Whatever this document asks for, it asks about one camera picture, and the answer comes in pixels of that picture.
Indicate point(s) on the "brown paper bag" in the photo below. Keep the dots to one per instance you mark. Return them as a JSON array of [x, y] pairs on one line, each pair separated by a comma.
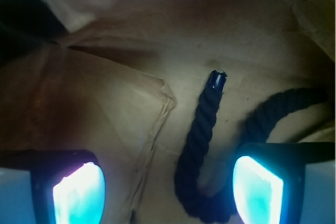
[[122, 79]]

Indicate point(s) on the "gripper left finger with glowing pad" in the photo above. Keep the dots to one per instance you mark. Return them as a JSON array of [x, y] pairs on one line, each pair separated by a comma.
[[51, 187]]

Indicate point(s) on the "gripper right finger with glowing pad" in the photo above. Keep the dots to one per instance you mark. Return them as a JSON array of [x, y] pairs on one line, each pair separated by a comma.
[[285, 183]]

